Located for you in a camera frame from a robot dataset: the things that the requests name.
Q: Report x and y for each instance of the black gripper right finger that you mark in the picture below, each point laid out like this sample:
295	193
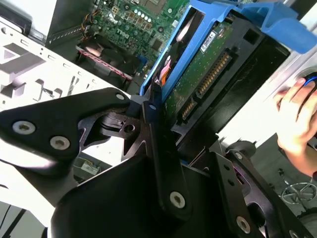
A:
230	173

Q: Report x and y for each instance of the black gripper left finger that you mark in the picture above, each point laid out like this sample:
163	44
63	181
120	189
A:
49	119

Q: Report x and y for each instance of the person's hand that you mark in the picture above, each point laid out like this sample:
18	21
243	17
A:
297	116

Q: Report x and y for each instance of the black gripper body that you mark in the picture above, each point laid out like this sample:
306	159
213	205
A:
111	210

